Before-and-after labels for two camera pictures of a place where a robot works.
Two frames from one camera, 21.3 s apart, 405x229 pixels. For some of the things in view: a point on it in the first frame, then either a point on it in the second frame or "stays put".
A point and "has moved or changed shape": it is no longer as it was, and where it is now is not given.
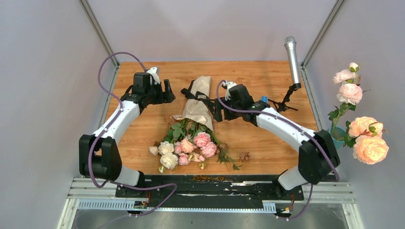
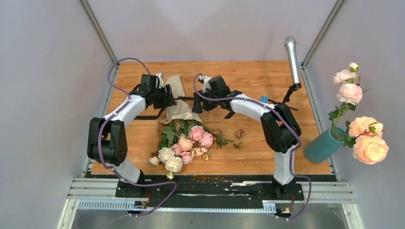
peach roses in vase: [364, 134] stays put
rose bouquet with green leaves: [186, 141] has moved or changed shape
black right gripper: [218, 114] to [198, 107]
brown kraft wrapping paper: [198, 110] has moved or changed shape
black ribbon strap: [198, 95] has moved or changed shape
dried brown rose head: [244, 156] to [239, 133]
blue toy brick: [264, 98] stays put
